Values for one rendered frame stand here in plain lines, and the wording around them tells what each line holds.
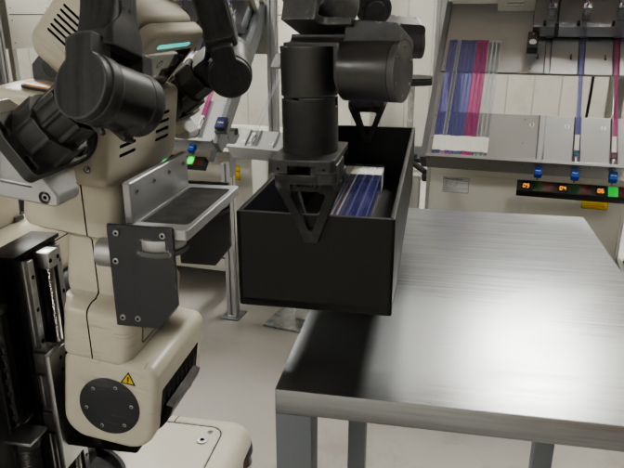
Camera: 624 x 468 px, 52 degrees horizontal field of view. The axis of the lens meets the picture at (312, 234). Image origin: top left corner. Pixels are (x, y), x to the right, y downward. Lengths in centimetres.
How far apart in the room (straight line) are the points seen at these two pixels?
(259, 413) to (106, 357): 105
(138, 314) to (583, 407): 61
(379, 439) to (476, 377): 124
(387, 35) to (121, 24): 32
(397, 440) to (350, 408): 128
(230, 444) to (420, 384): 84
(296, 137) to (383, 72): 11
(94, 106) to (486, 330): 54
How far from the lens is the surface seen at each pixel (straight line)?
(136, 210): 96
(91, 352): 108
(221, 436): 151
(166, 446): 151
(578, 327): 89
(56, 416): 123
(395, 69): 59
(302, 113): 63
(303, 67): 62
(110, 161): 94
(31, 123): 81
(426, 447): 196
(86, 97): 74
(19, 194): 86
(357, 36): 62
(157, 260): 93
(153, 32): 91
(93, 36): 76
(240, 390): 218
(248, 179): 274
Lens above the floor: 118
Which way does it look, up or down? 19 degrees down
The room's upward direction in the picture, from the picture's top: straight up
